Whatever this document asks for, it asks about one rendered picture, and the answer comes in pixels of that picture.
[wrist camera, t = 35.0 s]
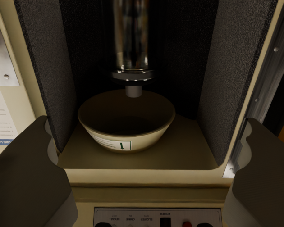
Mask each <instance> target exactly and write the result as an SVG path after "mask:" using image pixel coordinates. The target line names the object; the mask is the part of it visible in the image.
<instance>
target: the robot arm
mask: <svg viewBox="0 0 284 227"><path fill-rule="evenodd" d="M53 138H56V137H55V133H54V129H53V126H52V123H51V119H50V116H49V115H47V116H45V115H42V116H40V117H38V118H37V119H36V120H35V121H34V122H33V123H31V124H30V125H29V126H28V127H27V128H26V129H25V130H24V131H22V132H21V133H20V134H19V135H18V136H17V137H16V138H15V139H14V140H13V141H12V142H11V143H10V144H9V145H8V146H7V147H6V148H5V149H4V150H3V151H2V152H1V154H0V227H72V226H73V225H74V223H75V222H76V220H77V218H78V209H77V206H76V203H75V199H74V196H73V192H72V189H71V185H70V183H69V180H68V177H67V174H66V171H65V170H64V169H63V168H60V167H58V166H57V163H58V160H59V159H58V156H57V153H56V150H55V146H54V143H53ZM238 140H240V141H241V143H242V145H243V147H242V150H241V152H240V155H239V157H238V160H237V162H238V164H239V166H240V170H238V171H237V172H236V173H235V176H234V179H233V181H232V184H231V186H230V189H229V191H228V194H227V196H226V199H225V203H224V208H223V212H222V217H223V220H224V221H225V223H226V224H227V225H228V227H284V142H283V141H281V140H280V139H279V138H278V137H277V136H275V135H274V134H273V133H272V132H271V131H269V130H268V129H267V128H266V127H265V126H263V125H262V124H261V123H260V122H259V121H257V120H256V119H255V118H244V121H243V124H242V127H241V131H240V134H239V138H238Z"/></svg>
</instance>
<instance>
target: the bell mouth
mask: <svg viewBox="0 0 284 227"><path fill-rule="evenodd" d="M175 114H176V111H175V107H174V105H173V104H172V103H171V102H170V101H169V100H168V99H167V98H165V97H164V96H162V95H160V94H157V93H154V92H152V91H146V90H142V95H141V96H139V97H137V98H131V97H128V96H127V95H126V90H125V89H117V90H111V91H106V92H102V93H100V94H97V95H94V96H92V97H91V98H89V99H87V100H86V101H85V102H84V103H83V104H82V105H81V106H80V108H79V110H78V119H79V121H80V123H81V124H82V125H83V127H84V128H85V129H86V130H87V131H88V133H89V134H90V135H91V136H92V138H93V139H94V140H95V141H96V142H97V143H98V144H99V145H100V146H101V147H103V148H104V149H106V150H109V151H112V152H115V153H121V154H131V153H137V152H141V151H144V150H147V149H149V148H151V147H152V146H153V145H155V144H156V143H157V142H158V140H159V139H160V138H161V136H162V135H163V134H164V132H165V131H166V129H167V128H168V126H169V125H170V124H171V122H172V121H173V119H174V118H175ZM122 116H136V117H141V118H144V119H147V120H149V121H150V122H152V123H153V124H154V125H155V126H156V128H157V129H155V130H152V131H149V132H145V133H140V134H133V135H116V134H109V133H105V132H101V131H99V129H100V127H101V126H102V125H103V124H104V123H106V122H107V121H109V120H111V119H114V118H117V117H122Z"/></svg>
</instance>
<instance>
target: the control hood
mask: <svg viewBox="0 0 284 227"><path fill-rule="evenodd" d="M71 189H72V192H73V196H74V199H75V203H76V206H77V209H78V218H77V220H76V222H75V223H74V225H73V226H72V227H93V219H94V207H99V208H221V216H222V212H223V208H224V203H225V199H226V196H227V194H228V191H229V189H228V188H108V187H72V188H71ZM222 226H223V227H228V225H227V224H226V223H225V221H224V220H223V217H222Z"/></svg>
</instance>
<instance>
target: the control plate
mask: <svg viewBox="0 0 284 227"><path fill-rule="evenodd" d="M160 218H171V227H183V223H184V222H190V223H191V225H192V227H197V225H198V224H200V223H208V224H210V225H212V226H213V227H223V226H222V216H221V208H99V207H94V219H93V227H94V226H95V225H96V224H98V223H100V222H105V223H109V224H110V225H116V226H117V227H128V225H132V226H133V227H144V226H145V225H148V226H149V227H160Z"/></svg>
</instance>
